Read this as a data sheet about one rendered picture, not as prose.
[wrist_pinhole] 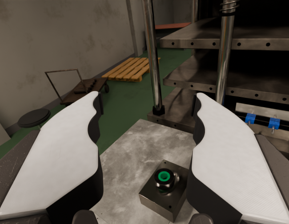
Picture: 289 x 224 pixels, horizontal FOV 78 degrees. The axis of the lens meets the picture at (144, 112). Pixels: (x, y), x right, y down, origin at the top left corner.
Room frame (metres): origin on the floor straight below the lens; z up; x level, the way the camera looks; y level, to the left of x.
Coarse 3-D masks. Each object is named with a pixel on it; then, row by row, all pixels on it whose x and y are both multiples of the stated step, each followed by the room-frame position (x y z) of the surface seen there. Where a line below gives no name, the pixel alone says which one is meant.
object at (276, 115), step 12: (240, 108) 0.80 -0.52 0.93; (252, 108) 0.77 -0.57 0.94; (264, 108) 0.73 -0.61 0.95; (276, 108) 0.71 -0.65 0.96; (288, 108) 0.69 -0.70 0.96; (264, 120) 0.73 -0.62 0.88; (276, 120) 0.69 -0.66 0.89; (288, 120) 0.66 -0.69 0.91; (264, 132) 0.72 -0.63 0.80; (276, 132) 0.68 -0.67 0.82; (288, 132) 0.65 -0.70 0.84
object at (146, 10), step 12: (144, 0) 1.08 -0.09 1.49; (192, 0) 1.63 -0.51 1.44; (144, 12) 1.09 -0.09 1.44; (192, 12) 1.62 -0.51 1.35; (144, 24) 1.10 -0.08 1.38; (156, 48) 1.09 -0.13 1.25; (156, 60) 1.08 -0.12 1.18; (156, 72) 1.08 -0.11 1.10; (156, 84) 1.08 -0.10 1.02; (156, 96) 1.08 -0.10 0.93; (156, 108) 1.09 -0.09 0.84
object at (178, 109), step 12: (168, 96) 1.33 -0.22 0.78; (180, 96) 1.29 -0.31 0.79; (192, 96) 1.26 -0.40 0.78; (228, 96) 1.17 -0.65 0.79; (168, 108) 1.14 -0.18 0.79; (180, 108) 1.11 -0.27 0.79; (228, 108) 1.02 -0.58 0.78; (156, 120) 1.06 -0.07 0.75; (168, 120) 0.99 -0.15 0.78; (180, 120) 0.97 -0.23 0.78; (192, 120) 0.95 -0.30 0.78; (192, 132) 0.88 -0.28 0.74; (276, 144) 0.64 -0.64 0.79; (288, 144) 0.62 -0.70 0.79; (288, 156) 0.57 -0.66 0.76
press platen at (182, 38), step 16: (240, 16) 1.46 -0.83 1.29; (256, 16) 1.35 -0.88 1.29; (272, 16) 1.26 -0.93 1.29; (288, 16) 1.17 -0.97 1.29; (176, 32) 1.24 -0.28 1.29; (192, 32) 1.15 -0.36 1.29; (208, 32) 1.08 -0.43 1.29; (240, 32) 0.96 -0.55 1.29; (256, 32) 0.91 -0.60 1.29; (272, 32) 0.86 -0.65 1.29; (288, 32) 0.81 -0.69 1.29; (208, 48) 0.94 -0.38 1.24; (240, 48) 0.84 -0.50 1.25; (256, 48) 0.80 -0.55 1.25; (272, 48) 0.76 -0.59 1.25; (288, 48) 0.72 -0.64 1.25
